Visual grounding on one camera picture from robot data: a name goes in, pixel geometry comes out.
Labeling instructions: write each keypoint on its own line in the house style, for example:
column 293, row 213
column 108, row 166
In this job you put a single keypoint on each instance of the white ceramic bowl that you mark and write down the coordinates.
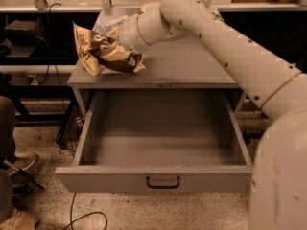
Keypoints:
column 150, row 7

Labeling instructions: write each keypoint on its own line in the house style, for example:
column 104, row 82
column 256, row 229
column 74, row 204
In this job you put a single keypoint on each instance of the clear plastic water bottle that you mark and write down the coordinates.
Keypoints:
column 105, row 27

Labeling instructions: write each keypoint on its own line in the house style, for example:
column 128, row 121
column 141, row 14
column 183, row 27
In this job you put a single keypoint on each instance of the black drawer handle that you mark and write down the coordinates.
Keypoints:
column 163, row 183

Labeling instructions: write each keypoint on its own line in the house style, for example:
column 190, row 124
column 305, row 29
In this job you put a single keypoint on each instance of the dark box on shelf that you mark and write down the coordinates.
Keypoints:
column 22, row 33

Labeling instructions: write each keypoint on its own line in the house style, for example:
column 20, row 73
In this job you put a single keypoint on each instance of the brown trouser leg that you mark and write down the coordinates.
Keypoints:
column 7, row 120

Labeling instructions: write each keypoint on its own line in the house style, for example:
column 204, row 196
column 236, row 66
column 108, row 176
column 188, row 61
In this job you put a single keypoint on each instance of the tan shoe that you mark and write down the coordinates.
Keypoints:
column 20, row 220
column 23, row 161

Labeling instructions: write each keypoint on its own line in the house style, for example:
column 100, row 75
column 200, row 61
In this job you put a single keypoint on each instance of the grey open drawer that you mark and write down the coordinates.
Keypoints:
column 116, row 154

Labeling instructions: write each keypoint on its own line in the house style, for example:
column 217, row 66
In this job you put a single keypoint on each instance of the brown chip bag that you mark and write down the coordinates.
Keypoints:
column 90, row 45

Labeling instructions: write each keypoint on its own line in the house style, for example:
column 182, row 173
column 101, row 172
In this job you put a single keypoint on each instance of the tan shoe lower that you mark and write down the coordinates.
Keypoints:
column 20, row 220

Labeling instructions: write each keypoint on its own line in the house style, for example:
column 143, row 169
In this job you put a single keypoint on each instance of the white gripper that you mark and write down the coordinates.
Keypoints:
column 130, row 33

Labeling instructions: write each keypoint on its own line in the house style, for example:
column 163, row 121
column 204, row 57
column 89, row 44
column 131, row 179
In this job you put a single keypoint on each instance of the tan shoe upper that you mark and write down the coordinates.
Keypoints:
column 23, row 161

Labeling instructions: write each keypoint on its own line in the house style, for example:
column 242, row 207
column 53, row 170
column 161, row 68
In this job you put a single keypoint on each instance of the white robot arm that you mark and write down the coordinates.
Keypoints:
column 278, row 196

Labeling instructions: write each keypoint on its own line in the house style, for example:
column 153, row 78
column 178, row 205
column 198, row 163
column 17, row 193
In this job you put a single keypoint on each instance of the grey metal cabinet counter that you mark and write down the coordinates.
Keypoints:
column 180, row 78

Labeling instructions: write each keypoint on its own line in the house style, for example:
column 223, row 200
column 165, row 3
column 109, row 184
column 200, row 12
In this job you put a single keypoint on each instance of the green chip bag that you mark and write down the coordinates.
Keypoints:
column 217, row 16

